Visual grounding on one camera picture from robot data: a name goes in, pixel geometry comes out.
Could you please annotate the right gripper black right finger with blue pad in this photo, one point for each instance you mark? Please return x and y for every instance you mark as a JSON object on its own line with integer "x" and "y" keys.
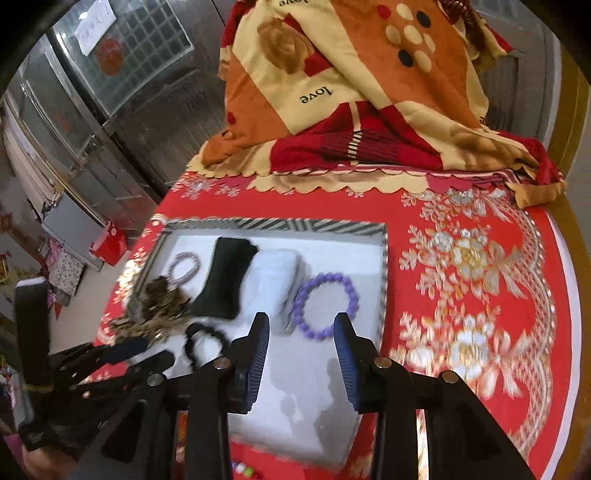
{"x": 377, "y": 385}

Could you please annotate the black fuzzy hair clip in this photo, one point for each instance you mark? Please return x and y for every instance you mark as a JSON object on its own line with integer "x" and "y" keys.
{"x": 220, "y": 297}

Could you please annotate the striped white tray box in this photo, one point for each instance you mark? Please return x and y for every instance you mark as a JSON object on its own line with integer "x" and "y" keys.
{"x": 302, "y": 412}

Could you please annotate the orange red floral blanket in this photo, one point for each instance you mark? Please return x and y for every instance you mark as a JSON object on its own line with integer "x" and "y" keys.
{"x": 332, "y": 94}

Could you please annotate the red floral embroidered tablecloth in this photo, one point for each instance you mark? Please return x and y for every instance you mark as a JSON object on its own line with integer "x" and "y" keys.
{"x": 475, "y": 284}

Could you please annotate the red bag on floor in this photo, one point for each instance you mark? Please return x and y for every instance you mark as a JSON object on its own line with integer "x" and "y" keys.
{"x": 110, "y": 246}

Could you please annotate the light blue fuzzy hair clip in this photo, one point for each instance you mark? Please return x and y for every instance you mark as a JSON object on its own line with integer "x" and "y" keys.
{"x": 269, "y": 286}

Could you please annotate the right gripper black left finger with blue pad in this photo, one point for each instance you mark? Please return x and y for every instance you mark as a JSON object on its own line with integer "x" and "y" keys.
{"x": 227, "y": 385}

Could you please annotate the metal glass door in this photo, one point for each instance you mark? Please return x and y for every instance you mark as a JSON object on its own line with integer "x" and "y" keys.
{"x": 116, "y": 125}

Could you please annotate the black hair scrunchie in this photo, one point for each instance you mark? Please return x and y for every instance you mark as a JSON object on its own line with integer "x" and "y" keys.
{"x": 203, "y": 344}

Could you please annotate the leopard print bow scrunchie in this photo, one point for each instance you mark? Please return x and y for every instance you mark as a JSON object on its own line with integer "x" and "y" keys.
{"x": 153, "y": 315}

